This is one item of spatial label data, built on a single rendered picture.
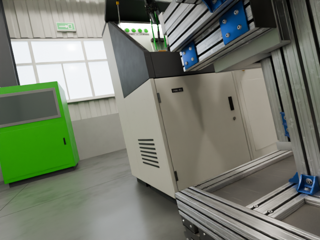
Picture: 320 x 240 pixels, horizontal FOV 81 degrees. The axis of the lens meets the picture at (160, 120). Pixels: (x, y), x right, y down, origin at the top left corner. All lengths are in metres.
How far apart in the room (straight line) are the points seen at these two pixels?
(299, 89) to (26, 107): 3.68
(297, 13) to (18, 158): 3.79
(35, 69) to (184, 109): 4.64
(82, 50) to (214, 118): 4.79
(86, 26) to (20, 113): 3.12
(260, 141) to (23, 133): 3.44
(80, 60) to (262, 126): 4.73
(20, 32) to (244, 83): 5.24
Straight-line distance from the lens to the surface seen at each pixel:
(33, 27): 5.88
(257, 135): 1.62
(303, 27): 0.71
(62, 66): 5.44
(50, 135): 3.72
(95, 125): 5.15
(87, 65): 5.47
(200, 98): 1.26
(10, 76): 5.07
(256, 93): 1.67
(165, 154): 1.11
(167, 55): 1.22
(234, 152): 1.43
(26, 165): 3.83
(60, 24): 5.86
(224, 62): 0.79
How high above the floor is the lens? 0.54
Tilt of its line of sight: level
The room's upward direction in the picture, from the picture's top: 12 degrees counter-clockwise
